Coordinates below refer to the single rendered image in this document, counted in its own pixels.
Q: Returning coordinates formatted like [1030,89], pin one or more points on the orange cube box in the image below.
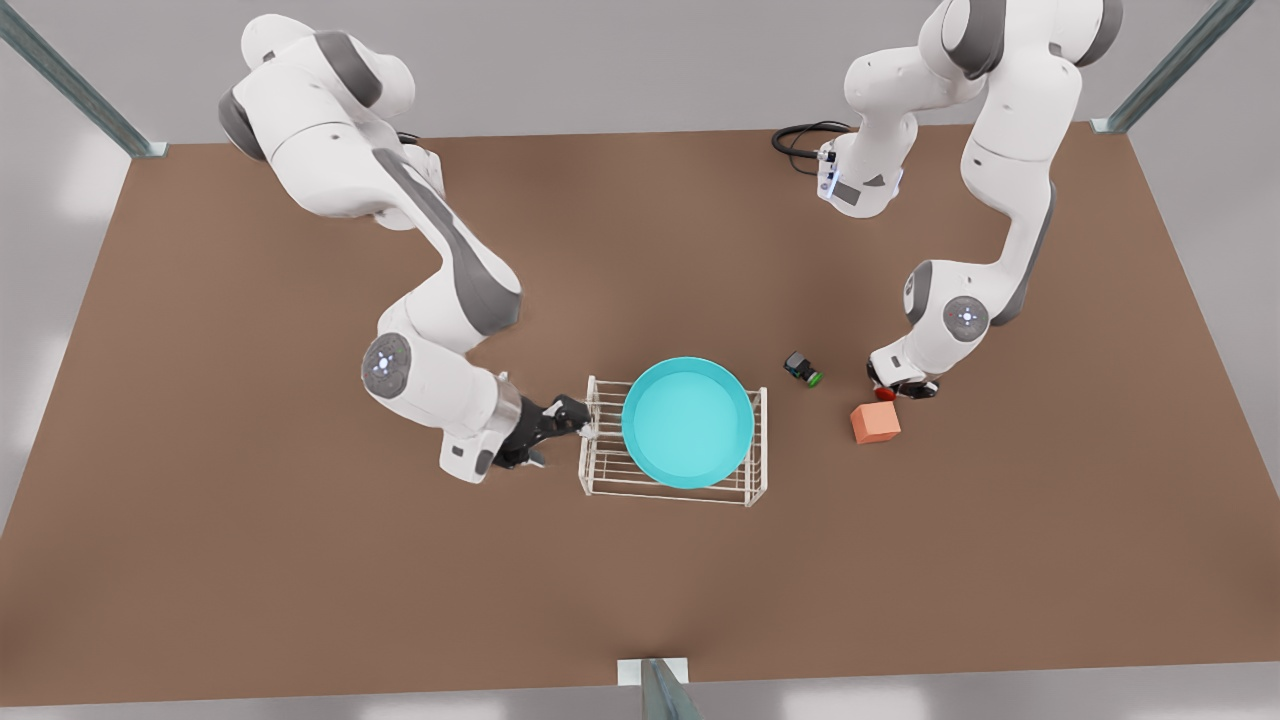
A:
[875,424]

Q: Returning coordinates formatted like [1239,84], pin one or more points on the cyan round plate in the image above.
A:
[688,423]

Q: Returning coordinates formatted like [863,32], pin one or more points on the green button switch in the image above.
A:
[802,368]

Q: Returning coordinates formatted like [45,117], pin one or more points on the silver frame post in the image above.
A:
[75,85]
[662,690]
[1170,68]

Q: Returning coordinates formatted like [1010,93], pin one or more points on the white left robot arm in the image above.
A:
[1010,150]

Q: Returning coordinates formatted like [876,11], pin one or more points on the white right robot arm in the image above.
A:
[330,140]

